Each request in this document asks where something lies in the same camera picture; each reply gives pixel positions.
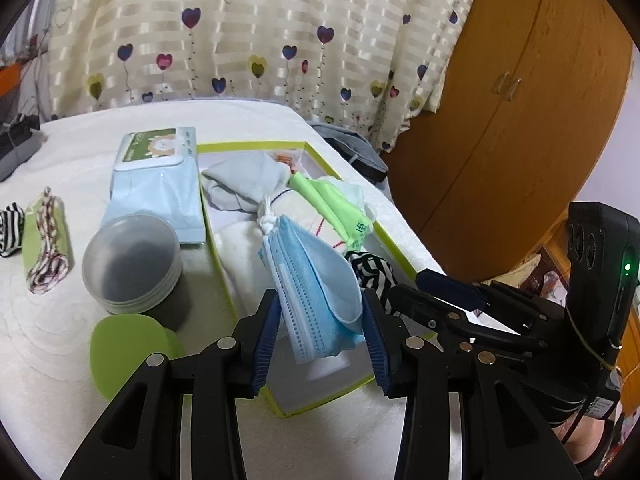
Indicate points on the clear orange snack packet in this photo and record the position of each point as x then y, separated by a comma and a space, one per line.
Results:
282, 158

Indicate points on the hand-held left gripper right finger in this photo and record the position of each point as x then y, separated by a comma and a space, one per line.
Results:
377, 350

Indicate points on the white rolled cloth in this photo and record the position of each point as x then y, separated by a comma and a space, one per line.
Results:
240, 260

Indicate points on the blue jeans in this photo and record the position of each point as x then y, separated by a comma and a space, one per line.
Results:
350, 145

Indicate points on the person's right forearm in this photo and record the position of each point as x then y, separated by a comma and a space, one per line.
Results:
590, 440

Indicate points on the wooden wardrobe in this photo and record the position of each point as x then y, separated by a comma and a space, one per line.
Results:
525, 160

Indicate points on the blue face mask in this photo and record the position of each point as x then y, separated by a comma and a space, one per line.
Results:
320, 280

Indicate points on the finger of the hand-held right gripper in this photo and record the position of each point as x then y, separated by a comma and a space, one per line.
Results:
450, 287
430, 315

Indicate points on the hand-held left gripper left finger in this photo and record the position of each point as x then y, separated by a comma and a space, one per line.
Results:
265, 345

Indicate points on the white red-striped sock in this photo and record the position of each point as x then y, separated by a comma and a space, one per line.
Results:
305, 215

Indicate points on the pale blue sock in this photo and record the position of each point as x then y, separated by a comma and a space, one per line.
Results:
240, 180

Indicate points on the red white patterned cloth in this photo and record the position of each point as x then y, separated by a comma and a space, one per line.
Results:
47, 240

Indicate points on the light blue packet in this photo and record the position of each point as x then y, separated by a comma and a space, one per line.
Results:
155, 200

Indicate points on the orange basket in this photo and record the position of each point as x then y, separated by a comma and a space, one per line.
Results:
7, 80

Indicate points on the green white wipes pack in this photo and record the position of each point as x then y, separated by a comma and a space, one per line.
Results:
155, 147

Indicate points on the colourful printed cloth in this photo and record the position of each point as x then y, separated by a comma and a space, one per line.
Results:
545, 275

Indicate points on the bright green sock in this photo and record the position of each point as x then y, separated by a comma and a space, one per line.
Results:
330, 205

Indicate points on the green-edged white cardboard box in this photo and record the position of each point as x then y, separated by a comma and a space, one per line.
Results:
325, 385

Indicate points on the heart print curtain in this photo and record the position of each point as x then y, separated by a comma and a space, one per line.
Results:
250, 25

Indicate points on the grey translucent jar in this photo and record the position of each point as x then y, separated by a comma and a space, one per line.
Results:
130, 260

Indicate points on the green oval lid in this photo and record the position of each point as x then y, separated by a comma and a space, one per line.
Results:
130, 350

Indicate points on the black white striped sock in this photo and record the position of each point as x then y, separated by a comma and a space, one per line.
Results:
11, 230
372, 272

